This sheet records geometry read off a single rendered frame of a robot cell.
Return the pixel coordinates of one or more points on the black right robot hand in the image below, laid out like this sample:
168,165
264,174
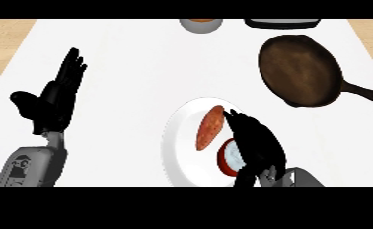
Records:
255,144

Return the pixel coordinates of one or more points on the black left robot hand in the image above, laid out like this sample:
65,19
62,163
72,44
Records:
56,101

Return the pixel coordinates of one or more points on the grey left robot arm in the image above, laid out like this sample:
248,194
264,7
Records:
31,165

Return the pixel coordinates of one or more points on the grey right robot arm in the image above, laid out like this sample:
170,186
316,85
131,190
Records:
291,177

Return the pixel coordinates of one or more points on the red can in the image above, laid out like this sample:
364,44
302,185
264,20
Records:
230,157

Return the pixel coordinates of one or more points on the white round plate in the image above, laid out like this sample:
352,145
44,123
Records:
193,140

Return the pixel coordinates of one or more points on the dark brown frying pan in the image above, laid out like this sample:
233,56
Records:
304,71

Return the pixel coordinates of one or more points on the orange sweet potato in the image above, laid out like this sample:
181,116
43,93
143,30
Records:
209,127

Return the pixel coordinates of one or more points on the grey bowl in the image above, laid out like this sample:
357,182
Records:
201,25

